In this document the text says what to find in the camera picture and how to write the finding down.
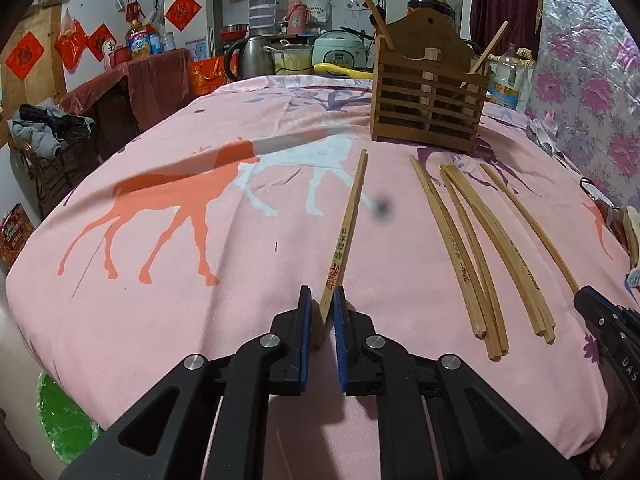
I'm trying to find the yellow plastic ladle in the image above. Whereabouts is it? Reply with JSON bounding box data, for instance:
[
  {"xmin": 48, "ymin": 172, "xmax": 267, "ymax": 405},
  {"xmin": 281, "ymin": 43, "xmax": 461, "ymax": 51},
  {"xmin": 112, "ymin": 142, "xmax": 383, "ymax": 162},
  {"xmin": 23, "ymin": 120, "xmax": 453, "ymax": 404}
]
[{"xmin": 314, "ymin": 62, "xmax": 374, "ymax": 80}]

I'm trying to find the pink horse print tablecloth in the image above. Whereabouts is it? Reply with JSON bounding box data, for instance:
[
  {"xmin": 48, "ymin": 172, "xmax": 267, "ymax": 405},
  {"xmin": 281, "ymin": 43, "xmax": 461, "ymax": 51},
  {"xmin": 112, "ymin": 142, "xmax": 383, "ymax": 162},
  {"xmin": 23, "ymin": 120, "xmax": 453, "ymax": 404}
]
[{"xmin": 5, "ymin": 74, "xmax": 640, "ymax": 461}]

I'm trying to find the light green rice cooker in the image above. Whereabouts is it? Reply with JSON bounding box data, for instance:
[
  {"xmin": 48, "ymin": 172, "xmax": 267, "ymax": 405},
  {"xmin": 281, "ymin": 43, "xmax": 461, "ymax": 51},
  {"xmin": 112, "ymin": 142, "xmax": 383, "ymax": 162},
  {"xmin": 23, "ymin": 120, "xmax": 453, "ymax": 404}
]
[{"xmin": 312, "ymin": 30, "xmax": 374, "ymax": 68}]

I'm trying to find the pile of grey clothes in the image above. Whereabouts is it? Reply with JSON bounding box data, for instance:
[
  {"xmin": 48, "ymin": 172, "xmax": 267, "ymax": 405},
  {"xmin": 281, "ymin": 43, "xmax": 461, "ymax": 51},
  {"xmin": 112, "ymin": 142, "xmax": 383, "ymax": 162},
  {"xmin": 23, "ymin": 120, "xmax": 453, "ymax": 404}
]
[{"xmin": 11, "ymin": 102, "xmax": 96, "ymax": 159}]

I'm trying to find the green plastic basin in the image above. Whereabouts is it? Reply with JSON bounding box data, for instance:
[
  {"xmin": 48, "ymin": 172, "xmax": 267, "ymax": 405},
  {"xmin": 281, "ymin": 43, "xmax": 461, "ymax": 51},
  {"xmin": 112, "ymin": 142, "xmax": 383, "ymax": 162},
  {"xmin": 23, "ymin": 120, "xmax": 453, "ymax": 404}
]
[{"xmin": 36, "ymin": 370, "xmax": 104, "ymax": 466}]

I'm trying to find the red plastic bag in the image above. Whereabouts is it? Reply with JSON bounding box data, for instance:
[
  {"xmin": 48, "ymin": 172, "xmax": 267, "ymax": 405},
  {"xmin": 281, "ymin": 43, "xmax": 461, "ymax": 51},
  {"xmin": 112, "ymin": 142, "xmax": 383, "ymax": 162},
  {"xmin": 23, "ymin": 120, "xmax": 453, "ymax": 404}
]
[{"xmin": 54, "ymin": 7, "xmax": 89, "ymax": 74}]

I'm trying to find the striped stacked food container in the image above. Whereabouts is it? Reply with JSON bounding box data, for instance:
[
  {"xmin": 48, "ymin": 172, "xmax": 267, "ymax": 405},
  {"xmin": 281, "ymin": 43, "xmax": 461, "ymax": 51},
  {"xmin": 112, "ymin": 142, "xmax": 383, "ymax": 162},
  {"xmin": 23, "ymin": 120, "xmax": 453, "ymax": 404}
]
[{"xmin": 248, "ymin": 0, "xmax": 279, "ymax": 32}]

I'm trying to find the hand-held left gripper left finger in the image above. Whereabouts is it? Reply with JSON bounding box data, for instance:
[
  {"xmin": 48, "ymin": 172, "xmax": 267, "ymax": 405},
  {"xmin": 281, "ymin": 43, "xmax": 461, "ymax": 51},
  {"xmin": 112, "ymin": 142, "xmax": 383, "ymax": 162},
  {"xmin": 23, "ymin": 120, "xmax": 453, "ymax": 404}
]
[{"xmin": 60, "ymin": 285, "xmax": 313, "ymax": 480}]

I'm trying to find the dark red curtain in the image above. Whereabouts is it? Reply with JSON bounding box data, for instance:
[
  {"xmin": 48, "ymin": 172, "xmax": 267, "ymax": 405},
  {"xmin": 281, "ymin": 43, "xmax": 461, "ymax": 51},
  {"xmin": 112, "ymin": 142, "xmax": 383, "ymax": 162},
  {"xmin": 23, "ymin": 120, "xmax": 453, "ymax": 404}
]
[{"xmin": 469, "ymin": 0, "xmax": 544, "ymax": 61}]

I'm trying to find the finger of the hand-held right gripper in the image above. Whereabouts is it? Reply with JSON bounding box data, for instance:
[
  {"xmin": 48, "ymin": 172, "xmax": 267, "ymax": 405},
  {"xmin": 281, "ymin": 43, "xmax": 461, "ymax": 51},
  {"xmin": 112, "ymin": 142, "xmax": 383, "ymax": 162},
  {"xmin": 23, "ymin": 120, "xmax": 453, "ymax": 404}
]
[{"xmin": 573, "ymin": 285, "xmax": 622, "ymax": 334}]

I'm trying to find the yellow cooking oil bottle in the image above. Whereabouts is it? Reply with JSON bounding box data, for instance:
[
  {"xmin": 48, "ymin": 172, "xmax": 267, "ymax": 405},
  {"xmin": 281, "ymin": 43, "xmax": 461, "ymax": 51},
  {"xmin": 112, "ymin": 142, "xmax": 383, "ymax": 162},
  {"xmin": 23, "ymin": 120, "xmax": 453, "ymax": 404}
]
[{"xmin": 125, "ymin": 20, "xmax": 151, "ymax": 61}]

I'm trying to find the brown wooden chopstick holder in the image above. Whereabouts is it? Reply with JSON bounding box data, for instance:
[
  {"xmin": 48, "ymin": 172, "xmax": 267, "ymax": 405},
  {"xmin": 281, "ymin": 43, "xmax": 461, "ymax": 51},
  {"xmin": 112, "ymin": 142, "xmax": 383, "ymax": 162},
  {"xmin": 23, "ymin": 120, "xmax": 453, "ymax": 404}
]
[{"xmin": 369, "ymin": 10, "xmax": 492, "ymax": 155}]

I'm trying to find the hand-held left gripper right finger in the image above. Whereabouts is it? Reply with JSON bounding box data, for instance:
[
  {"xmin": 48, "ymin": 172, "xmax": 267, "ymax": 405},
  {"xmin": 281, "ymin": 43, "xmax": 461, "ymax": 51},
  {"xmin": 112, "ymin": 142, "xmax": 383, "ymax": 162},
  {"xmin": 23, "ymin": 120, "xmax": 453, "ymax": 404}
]
[{"xmin": 333, "ymin": 286, "xmax": 583, "ymax": 480}]

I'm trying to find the dark soy sauce bottle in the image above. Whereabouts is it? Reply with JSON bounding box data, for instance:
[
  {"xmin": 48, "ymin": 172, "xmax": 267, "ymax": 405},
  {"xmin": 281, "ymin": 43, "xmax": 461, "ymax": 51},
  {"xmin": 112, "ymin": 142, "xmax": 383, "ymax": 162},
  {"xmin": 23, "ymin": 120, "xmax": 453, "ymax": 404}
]
[{"xmin": 406, "ymin": 0, "xmax": 463, "ymax": 30}]

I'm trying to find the red diamond paper on refrigerator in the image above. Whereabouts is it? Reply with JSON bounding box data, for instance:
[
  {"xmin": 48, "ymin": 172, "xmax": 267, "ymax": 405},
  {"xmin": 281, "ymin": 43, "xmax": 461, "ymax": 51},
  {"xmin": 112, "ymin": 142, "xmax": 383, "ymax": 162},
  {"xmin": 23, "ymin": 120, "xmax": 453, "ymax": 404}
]
[{"xmin": 164, "ymin": 0, "xmax": 203, "ymax": 32}]

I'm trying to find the small red diamond paper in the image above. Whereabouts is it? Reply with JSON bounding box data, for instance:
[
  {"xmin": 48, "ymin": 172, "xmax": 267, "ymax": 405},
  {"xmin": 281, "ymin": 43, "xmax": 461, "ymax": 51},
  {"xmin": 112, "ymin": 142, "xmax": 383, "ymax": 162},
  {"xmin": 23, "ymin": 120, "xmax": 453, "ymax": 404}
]
[{"xmin": 87, "ymin": 23, "xmax": 119, "ymax": 63}]

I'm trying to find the steel electric kettle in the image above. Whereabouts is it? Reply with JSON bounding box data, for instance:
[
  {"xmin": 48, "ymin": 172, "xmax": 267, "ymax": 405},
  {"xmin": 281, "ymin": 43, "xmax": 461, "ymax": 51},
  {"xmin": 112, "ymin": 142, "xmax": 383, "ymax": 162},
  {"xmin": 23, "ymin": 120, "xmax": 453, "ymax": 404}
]
[{"xmin": 224, "ymin": 35, "xmax": 276, "ymax": 81}]

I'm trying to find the orange gift box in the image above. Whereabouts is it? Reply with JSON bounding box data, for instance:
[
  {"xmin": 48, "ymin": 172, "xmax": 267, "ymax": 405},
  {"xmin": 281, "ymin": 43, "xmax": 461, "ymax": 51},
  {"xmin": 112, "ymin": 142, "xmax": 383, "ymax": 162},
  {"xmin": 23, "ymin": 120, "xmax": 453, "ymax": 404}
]
[{"xmin": 190, "ymin": 56, "xmax": 239, "ymax": 97}]

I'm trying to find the white refrigerator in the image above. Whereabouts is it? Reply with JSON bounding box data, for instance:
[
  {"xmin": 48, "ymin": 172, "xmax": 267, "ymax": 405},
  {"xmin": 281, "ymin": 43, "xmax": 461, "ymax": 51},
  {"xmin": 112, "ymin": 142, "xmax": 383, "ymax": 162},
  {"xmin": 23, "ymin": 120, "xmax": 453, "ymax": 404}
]
[{"xmin": 161, "ymin": 0, "xmax": 224, "ymax": 59}]

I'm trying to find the person's right hand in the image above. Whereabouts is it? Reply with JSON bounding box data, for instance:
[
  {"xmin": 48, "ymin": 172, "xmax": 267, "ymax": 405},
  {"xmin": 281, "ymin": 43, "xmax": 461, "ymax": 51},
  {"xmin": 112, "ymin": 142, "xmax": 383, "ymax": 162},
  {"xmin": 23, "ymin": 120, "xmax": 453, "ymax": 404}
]
[{"xmin": 589, "ymin": 440, "xmax": 625, "ymax": 472}]

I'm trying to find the dark red covered cabinet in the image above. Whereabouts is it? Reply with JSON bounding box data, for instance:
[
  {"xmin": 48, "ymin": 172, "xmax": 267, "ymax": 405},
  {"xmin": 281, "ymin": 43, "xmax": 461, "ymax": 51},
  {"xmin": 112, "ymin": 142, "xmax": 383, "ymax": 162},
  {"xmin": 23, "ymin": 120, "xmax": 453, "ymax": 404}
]
[{"xmin": 60, "ymin": 49, "xmax": 197, "ymax": 162}]

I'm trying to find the wooden scrub brush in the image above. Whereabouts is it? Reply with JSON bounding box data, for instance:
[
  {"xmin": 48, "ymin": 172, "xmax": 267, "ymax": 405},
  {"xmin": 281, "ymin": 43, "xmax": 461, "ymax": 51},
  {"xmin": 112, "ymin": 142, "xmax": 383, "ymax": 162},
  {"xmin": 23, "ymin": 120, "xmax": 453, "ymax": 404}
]
[{"xmin": 619, "ymin": 207, "xmax": 640, "ymax": 272}]

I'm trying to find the large red diamond paper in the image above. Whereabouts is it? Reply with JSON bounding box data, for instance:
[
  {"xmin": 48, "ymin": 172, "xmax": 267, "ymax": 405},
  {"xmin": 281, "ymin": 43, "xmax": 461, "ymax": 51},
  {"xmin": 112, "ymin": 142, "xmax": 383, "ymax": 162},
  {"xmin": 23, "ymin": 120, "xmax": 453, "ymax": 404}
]
[{"xmin": 5, "ymin": 31, "xmax": 45, "ymax": 81}]

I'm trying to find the steel pot with lid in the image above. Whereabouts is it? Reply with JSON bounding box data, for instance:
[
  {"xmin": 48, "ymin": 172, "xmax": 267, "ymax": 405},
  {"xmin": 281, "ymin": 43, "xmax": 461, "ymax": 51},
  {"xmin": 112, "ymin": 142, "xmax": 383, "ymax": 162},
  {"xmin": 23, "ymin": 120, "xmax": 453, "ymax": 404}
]
[{"xmin": 262, "ymin": 40, "xmax": 316, "ymax": 76}]

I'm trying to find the pink thermos flask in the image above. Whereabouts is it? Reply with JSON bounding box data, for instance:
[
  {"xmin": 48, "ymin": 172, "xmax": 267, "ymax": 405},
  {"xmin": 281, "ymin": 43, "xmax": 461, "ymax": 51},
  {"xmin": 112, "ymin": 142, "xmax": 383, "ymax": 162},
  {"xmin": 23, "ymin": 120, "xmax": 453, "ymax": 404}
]
[{"xmin": 286, "ymin": 0, "xmax": 309, "ymax": 36}]

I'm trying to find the red cardboard box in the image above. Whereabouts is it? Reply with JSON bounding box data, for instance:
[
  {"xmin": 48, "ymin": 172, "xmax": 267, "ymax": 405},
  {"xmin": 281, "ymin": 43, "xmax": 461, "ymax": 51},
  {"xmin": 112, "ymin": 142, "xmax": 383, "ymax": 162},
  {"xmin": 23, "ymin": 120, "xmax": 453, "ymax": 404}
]
[{"xmin": 0, "ymin": 203, "xmax": 36, "ymax": 272}]

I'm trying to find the metal spoon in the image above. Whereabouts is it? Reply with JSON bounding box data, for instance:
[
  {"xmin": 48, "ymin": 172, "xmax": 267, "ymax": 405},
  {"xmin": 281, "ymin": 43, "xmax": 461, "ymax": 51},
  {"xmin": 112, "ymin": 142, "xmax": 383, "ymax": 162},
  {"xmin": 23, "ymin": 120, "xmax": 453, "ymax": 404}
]
[{"xmin": 527, "ymin": 120, "xmax": 562, "ymax": 155}]

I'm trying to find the clear cooking oil bottle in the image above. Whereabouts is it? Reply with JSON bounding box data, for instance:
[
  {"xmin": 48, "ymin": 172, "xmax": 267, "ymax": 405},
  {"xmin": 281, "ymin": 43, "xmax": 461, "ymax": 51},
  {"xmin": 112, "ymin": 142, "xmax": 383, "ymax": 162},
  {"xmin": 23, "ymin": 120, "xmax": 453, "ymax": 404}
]
[{"xmin": 487, "ymin": 42, "xmax": 536, "ymax": 112}]

